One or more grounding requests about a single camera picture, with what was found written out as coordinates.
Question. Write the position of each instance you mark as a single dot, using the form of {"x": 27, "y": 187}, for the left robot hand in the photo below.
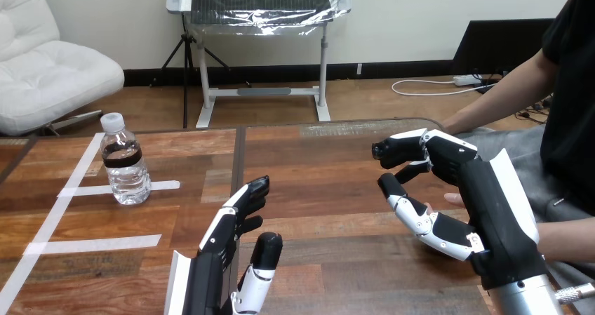
{"x": 211, "y": 275}

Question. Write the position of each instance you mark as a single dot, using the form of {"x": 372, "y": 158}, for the person's hand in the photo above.
{"x": 454, "y": 199}

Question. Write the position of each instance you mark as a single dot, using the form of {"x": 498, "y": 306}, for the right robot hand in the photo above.
{"x": 497, "y": 220}

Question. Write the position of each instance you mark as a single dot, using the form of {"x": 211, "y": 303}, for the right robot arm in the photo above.
{"x": 520, "y": 301}

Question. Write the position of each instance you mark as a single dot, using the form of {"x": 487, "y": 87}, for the person's forearm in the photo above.
{"x": 488, "y": 103}
{"x": 569, "y": 241}

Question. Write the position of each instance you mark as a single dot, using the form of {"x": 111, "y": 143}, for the person's body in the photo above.
{"x": 574, "y": 117}

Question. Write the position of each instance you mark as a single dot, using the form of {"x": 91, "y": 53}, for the clear water bottle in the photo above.
{"x": 125, "y": 173}

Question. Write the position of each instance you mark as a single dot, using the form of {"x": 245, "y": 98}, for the white power strip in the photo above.
{"x": 466, "y": 80}

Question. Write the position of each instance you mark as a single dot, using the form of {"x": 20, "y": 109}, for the dark screen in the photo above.
{"x": 502, "y": 48}

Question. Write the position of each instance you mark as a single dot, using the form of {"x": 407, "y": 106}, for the white desk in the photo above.
{"x": 265, "y": 91}

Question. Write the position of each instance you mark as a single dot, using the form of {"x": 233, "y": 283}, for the black tripod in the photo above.
{"x": 186, "y": 71}

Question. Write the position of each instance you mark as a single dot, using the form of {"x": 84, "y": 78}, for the white cushioned chair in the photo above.
{"x": 51, "y": 80}

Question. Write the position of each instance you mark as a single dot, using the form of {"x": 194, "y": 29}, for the foil sheet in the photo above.
{"x": 279, "y": 17}

